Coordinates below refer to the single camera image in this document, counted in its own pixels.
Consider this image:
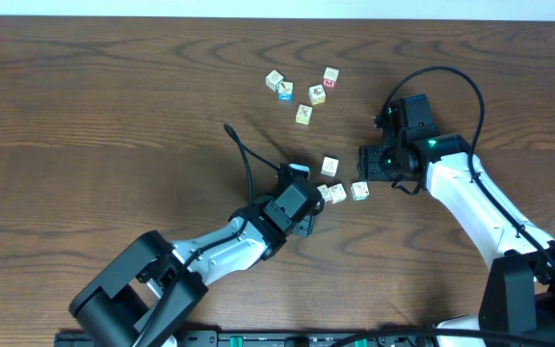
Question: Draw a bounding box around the wooden block with turtle drawing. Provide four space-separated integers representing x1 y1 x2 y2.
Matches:
317 184 332 203

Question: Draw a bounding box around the wooden block red A side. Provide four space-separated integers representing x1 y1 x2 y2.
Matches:
329 183 348 204

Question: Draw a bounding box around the wooden block yellow S side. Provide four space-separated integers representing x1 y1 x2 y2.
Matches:
321 157 339 177

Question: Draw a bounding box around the wooden block airplane green N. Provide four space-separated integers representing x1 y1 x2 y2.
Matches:
351 181 370 200

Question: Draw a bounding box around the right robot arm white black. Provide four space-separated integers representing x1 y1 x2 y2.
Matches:
358 94 555 346

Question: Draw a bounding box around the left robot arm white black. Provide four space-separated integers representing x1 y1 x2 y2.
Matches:
68 164 324 346

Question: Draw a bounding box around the wooden block yellow border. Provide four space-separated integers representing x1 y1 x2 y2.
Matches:
295 104 313 125

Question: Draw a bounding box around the wooden block red M side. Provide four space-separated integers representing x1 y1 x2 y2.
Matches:
322 67 339 89

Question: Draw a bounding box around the wooden block brown drawing yellow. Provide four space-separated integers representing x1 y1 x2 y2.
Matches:
308 85 327 105

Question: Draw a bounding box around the wooden block blue side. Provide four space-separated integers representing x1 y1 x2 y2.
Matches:
277 81 294 101

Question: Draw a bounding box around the wooden block plain top left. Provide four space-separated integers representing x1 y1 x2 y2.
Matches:
265 69 284 92

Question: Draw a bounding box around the right black cable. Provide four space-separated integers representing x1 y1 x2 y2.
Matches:
378 66 555 314

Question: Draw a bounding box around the black cable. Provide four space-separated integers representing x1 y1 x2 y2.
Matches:
223 122 281 208
378 66 555 314

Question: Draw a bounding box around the left black cable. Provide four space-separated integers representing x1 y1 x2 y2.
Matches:
223 122 281 208

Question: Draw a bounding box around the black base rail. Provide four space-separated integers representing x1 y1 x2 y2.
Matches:
53 329 555 347

